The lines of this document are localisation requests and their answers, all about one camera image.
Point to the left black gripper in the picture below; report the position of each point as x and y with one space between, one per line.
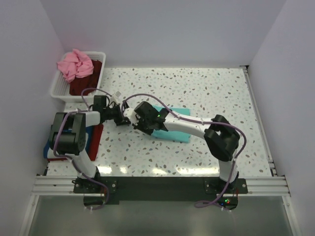
119 120

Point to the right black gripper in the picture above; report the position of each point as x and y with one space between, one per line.
139 127

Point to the teal t shirt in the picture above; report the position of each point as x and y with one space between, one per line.
174 135

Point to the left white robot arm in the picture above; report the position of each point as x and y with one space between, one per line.
67 137

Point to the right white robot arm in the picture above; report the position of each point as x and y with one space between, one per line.
221 138

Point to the folded red t shirt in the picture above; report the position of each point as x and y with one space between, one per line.
96 136

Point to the folded blue printed t shirt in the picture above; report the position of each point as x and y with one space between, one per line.
48 152

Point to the dark red t shirt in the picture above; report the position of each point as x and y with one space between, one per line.
91 81

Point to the white plastic laundry basket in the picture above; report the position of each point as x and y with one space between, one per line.
60 88

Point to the pink t shirt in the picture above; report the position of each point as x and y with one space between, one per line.
75 64

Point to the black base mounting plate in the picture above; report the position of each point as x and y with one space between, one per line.
202 191

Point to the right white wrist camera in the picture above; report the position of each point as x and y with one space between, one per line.
130 114

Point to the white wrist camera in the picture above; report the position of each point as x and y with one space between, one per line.
116 97
130 114

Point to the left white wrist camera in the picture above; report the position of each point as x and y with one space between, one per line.
116 97

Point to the aluminium frame rail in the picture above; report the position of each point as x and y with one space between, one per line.
55 210

